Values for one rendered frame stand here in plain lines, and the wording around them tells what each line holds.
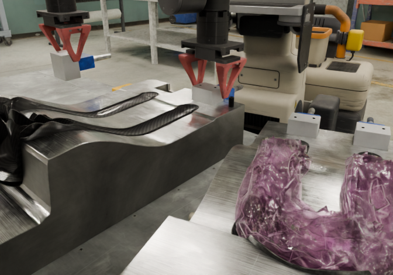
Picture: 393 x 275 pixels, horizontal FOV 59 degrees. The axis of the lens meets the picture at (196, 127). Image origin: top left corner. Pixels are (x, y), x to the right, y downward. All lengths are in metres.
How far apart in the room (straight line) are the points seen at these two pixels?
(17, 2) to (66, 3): 6.52
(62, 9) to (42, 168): 0.41
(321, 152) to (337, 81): 0.66
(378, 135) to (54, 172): 0.47
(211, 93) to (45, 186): 0.34
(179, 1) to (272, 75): 0.49
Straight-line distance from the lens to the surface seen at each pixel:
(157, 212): 0.51
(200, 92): 0.65
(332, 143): 0.61
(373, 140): 0.61
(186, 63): 0.65
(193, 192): 0.55
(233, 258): 0.29
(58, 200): 0.43
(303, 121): 0.61
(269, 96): 0.97
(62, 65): 0.77
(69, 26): 0.74
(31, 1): 7.34
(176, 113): 0.62
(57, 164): 0.41
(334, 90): 1.22
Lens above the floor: 1.11
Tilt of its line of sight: 24 degrees down
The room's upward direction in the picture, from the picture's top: straight up
